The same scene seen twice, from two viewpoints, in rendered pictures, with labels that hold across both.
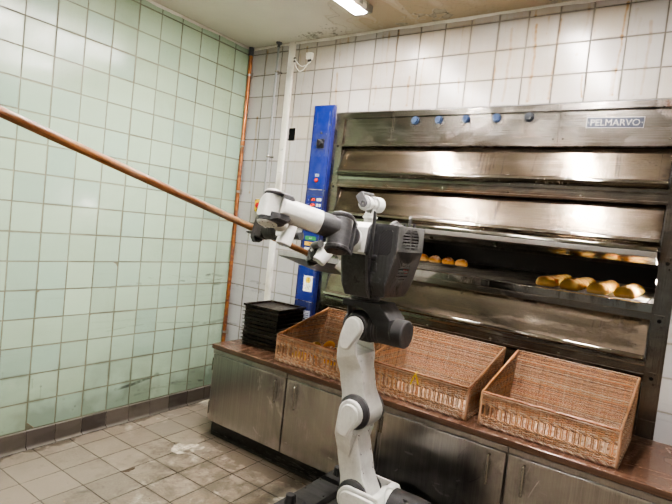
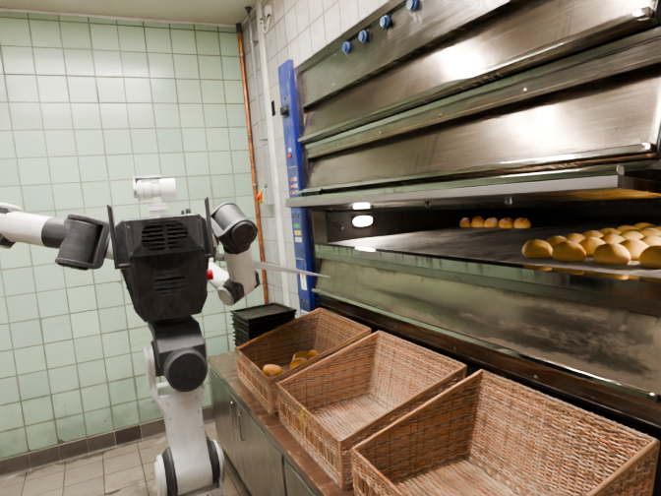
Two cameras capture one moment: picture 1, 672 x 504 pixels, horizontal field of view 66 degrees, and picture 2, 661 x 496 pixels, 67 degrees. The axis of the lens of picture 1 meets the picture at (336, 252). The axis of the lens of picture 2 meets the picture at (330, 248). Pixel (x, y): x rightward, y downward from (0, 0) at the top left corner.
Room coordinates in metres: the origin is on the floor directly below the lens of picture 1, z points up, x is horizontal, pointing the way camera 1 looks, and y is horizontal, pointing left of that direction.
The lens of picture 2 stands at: (1.07, -1.34, 1.42)
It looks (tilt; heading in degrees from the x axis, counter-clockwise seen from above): 6 degrees down; 30
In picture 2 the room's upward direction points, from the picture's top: 5 degrees counter-clockwise
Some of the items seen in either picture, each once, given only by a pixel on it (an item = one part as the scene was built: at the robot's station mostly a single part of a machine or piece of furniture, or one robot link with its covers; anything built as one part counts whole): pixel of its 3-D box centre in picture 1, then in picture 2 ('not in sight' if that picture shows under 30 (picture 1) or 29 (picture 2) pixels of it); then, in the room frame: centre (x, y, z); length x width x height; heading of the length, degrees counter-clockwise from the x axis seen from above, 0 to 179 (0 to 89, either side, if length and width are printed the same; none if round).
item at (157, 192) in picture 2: (372, 206); (157, 194); (2.16, -0.13, 1.47); 0.10 x 0.07 x 0.09; 141
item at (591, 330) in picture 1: (458, 304); (418, 298); (2.82, -0.71, 1.02); 1.79 x 0.11 x 0.19; 55
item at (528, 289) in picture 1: (463, 279); (421, 260); (2.84, -0.72, 1.16); 1.80 x 0.06 x 0.04; 55
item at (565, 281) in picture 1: (592, 284); (648, 240); (2.85, -1.43, 1.21); 0.61 x 0.48 x 0.06; 145
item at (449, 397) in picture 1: (435, 367); (364, 396); (2.59, -0.57, 0.72); 0.56 x 0.49 x 0.28; 54
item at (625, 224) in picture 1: (470, 210); (408, 156); (2.82, -0.71, 1.54); 1.79 x 0.11 x 0.19; 55
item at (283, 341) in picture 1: (339, 341); (299, 354); (2.93, -0.07, 0.72); 0.56 x 0.49 x 0.28; 54
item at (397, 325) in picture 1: (377, 321); (178, 349); (2.10, -0.20, 1.01); 0.28 x 0.13 x 0.18; 55
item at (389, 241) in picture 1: (378, 256); (165, 261); (2.12, -0.18, 1.27); 0.34 x 0.30 x 0.36; 141
